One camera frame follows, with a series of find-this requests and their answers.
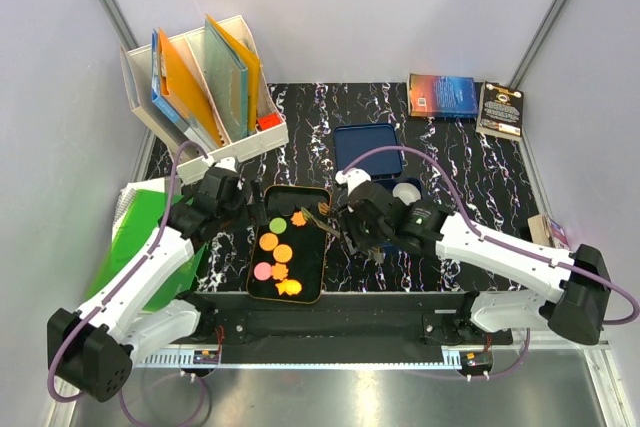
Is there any blue tin lid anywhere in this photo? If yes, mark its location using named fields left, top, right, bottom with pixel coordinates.
left=333, top=123, right=403, bottom=179

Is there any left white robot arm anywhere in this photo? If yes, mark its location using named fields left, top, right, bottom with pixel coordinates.
left=47, top=159, right=268, bottom=402

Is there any orange flower cookie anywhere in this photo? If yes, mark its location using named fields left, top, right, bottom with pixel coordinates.
left=271, top=263, right=289, bottom=281

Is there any black gold-rimmed tray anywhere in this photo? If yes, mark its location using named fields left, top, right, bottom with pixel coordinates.
left=246, top=185, right=331, bottom=304

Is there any blue orange book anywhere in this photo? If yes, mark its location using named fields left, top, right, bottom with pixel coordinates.
left=407, top=73, right=479, bottom=119

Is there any pink round cookie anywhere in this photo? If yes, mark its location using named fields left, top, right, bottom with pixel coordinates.
left=253, top=262, right=272, bottom=281

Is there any blue tin box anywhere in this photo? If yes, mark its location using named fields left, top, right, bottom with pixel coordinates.
left=372, top=181, right=439, bottom=254

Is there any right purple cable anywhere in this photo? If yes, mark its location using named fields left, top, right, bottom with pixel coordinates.
left=342, top=145, right=640, bottom=381

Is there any orange leaf cookie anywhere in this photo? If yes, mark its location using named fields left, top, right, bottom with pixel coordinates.
left=291, top=211, right=307, bottom=227

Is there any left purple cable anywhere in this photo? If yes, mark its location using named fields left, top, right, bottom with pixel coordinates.
left=46, top=140, right=214, bottom=426

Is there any blue binder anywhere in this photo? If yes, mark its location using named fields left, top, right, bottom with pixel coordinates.
left=151, top=29, right=193, bottom=133

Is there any white paper cookie cup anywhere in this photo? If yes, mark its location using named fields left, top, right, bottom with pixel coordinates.
left=392, top=182, right=422, bottom=206

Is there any green clip file folder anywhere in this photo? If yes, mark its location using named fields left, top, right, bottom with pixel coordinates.
left=85, top=189, right=204, bottom=312

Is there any black paperback book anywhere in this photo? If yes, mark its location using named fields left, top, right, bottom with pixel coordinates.
left=476, top=82, right=524, bottom=141

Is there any yellow orange folder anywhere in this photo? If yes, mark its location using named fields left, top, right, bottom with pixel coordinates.
left=208, top=15, right=262, bottom=139

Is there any green round cookie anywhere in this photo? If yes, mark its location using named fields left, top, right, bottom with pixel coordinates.
left=269, top=217, right=287, bottom=235

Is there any red small box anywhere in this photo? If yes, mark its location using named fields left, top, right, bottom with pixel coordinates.
left=257, top=113, right=282, bottom=131

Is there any white file organizer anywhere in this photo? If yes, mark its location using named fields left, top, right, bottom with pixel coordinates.
left=120, top=25, right=289, bottom=183

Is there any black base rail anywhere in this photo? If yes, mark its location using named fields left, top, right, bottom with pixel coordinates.
left=205, top=292, right=513, bottom=369

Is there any orange dotted round cookie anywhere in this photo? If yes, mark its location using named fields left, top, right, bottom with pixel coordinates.
left=258, top=232, right=279, bottom=252

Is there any orange fish cookie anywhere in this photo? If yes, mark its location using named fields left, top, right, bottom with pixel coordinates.
left=275, top=279, right=302, bottom=296

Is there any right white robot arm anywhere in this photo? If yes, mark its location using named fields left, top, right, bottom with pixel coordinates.
left=332, top=181, right=611, bottom=346

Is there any teal speckled folder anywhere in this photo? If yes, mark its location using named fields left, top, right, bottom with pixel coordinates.
left=204, top=16, right=249, bottom=142

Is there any purple cable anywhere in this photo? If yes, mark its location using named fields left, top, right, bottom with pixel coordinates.
left=342, top=145, right=640, bottom=381
left=46, top=140, right=214, bottom=426

